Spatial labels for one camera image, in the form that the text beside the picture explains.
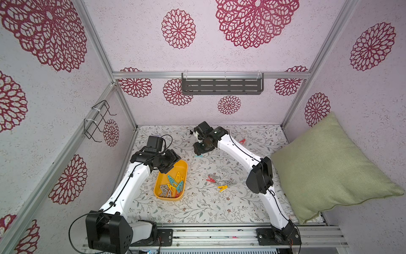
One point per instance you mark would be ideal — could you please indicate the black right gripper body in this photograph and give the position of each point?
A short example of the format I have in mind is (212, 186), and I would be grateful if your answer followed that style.
(200, 147)

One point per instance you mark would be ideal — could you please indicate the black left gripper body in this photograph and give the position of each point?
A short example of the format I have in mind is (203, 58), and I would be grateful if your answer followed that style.
(166, 161)

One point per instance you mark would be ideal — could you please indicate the yellow storage box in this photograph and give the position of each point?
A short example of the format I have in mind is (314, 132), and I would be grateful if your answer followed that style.
(171, 186)

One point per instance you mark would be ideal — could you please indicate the yellow clothespin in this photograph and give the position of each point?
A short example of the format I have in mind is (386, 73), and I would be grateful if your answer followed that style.
(222, 188)
(179, 177)

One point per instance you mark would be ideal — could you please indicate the grey clothespin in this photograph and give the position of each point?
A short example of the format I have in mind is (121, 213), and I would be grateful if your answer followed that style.
(165, 191)

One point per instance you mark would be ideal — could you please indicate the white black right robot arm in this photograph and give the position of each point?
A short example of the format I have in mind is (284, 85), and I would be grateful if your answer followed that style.
(259, 180)

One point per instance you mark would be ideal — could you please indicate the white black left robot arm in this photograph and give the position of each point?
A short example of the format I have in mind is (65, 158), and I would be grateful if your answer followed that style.
(108, 229)

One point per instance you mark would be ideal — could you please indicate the green pillow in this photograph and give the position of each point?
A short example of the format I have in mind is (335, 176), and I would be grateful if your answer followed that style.
(323, 168)

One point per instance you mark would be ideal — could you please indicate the grey wall shelf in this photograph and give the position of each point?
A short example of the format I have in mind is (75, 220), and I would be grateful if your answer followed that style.
(222, 86)

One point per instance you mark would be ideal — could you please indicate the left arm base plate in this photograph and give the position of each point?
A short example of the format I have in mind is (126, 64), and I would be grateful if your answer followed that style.
(162, 237)

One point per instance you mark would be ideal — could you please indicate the black wire wall rack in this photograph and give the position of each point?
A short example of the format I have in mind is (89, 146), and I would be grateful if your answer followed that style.
(92, 125)

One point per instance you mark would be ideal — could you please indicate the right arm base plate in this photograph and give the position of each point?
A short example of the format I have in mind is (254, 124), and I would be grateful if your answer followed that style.
(274, 237)

